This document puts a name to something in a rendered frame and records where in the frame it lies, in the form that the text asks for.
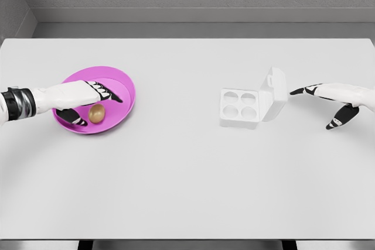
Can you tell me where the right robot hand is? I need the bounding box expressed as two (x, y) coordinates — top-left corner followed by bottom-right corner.
(289, 83), (364, 131)

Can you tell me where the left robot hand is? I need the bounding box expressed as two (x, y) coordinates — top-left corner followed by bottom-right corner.
(51, 80), (124, 128)

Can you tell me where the brown egg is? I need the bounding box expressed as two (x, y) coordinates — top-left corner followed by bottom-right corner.
(88, 103), (106, 124)

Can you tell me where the white egg box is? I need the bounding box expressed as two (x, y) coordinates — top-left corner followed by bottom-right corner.
(219, 66), (287, 130)

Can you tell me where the pink round plate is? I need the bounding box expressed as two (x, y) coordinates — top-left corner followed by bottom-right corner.
(52, 67), (137, 136)

